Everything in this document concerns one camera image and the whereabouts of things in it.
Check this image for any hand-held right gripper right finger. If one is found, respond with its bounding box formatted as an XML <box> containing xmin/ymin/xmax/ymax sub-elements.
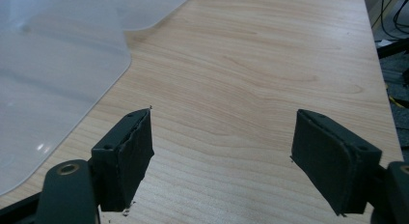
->
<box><xmin>290</xmin><ymin>108</ymin><xmax>384</xmax><ymax>216</ymax></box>

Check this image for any translucent plastic mat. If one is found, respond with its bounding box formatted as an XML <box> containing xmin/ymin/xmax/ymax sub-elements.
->
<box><xmin>0</xmin><ymin>0</ymin><xmax>197</xmax><ymax>197</ymax></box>

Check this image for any yellow cable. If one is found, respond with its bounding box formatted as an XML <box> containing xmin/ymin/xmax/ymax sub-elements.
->
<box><xmin>388</xmin><ymin>95</ymin><xmax>406</xmax><ymax>110</ymax></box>

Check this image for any black metal stand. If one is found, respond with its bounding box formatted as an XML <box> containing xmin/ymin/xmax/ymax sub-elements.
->
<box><xmin>376</xmin><ymin>38</ymin><xmax>409</xmax><ymax>60</ymax></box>

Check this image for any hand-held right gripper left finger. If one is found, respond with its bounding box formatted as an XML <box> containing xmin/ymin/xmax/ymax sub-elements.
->
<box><xmin>90</xmin><ymin>107</ymin><xmax>155</xmax><ymax>212</ymax></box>

